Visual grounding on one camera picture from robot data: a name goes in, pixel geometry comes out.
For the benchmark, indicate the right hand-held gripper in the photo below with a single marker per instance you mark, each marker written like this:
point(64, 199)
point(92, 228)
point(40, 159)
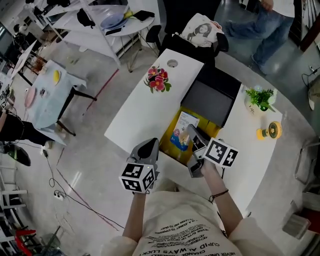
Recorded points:
point(220, 152)

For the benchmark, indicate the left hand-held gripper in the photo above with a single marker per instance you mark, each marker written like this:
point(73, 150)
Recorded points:
point(136, 176)

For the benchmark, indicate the white and blue product box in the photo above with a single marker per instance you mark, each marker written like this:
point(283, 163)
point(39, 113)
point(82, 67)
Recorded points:
point(182, 130)

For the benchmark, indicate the black box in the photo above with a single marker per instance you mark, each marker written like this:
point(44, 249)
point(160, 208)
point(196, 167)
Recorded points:
point(210, 100)

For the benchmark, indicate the person's left forearm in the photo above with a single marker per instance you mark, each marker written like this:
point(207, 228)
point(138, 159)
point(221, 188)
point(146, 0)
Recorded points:
point(136, 215)

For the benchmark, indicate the person's right forearm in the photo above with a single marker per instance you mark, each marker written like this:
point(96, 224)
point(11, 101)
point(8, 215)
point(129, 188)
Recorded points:
point(220, 185)

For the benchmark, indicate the black braided cord bracelet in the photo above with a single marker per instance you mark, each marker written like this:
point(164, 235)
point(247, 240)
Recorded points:
point(220, 193)

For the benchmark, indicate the white desk with round hole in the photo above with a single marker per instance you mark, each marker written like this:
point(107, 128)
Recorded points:
point(140, 112)

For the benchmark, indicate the red flower decoration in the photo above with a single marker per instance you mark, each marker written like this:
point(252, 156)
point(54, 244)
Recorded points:
point(158, 80)

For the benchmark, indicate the yellow handheld fan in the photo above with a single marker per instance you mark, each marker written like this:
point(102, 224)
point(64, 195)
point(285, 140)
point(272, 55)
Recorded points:
point(271, 130)

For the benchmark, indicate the green plant in white pot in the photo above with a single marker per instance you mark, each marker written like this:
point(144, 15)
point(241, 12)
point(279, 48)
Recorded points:
point(261, 97)

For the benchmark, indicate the cream printed shirt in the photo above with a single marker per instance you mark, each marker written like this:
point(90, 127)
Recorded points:
point(180, 225)

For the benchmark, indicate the white power strip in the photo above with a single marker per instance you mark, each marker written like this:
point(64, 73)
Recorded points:
point(59, 196)

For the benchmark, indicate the table with light blue cloth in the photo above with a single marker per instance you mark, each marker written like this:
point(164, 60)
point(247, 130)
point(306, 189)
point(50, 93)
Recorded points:
point(50, 112)

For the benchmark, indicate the portrait print cushion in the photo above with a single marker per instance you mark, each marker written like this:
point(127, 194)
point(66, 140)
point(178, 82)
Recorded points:
point(200, 31)

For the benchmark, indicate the black office chair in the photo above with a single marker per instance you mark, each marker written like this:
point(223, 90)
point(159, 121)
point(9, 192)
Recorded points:
point(172, 27)

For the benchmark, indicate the yellow curved fruit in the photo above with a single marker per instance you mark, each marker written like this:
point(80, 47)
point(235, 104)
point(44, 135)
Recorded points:
point(57, 76)

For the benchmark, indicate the round white table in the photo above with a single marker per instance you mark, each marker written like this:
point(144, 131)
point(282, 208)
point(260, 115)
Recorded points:
point(140, 27)

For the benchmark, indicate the pink plate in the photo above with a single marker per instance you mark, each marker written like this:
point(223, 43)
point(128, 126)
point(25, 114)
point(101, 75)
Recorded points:
point(30, 98)

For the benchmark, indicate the white shelf rack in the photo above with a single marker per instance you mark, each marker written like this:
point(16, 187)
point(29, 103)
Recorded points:
point(82, 37)

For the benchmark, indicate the blue basin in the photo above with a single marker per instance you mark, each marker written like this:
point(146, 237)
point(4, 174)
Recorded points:
point(112, 22)

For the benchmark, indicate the black pouch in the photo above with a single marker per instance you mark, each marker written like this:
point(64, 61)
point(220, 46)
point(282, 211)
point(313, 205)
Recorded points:
point(144, 15)

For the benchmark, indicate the metal frame chair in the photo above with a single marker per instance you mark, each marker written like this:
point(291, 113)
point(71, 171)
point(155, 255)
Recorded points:
point(306, 162)

